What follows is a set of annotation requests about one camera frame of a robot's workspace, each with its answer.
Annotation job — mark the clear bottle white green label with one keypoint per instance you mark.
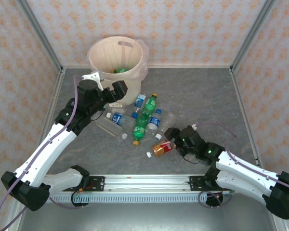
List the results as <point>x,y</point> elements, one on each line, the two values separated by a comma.
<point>116,105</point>

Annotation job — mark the clear bottle white cap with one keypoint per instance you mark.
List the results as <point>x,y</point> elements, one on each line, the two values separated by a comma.
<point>167,120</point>

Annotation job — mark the clear bottle with blue label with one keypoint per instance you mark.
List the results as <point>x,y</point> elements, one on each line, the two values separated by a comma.
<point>154,121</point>
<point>140,99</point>
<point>116,118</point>

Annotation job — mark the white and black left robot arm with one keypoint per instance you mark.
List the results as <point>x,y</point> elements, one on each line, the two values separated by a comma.
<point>45,149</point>

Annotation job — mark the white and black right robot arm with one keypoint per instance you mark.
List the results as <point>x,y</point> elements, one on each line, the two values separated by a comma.
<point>245,168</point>

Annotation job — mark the cream plastic bin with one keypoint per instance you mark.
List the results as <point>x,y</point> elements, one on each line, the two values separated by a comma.
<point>110,55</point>

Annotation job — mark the large clear square bottle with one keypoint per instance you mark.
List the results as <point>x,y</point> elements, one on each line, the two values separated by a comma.
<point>108,126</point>

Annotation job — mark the red orange label bottle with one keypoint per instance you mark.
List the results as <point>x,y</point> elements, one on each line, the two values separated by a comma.
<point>162,148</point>

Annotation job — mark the aluminium mounting beam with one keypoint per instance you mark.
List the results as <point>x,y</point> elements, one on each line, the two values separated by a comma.
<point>147,183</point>

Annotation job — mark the grey metal base panel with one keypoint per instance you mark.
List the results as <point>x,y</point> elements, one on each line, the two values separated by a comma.
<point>147,216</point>

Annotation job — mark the aluminium frame rail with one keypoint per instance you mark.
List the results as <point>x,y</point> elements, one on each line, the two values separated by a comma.
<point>246,120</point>
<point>53,96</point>
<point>183,66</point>

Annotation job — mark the aluminium frame post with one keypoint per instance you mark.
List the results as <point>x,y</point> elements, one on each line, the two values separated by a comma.
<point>38,31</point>
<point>255,33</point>

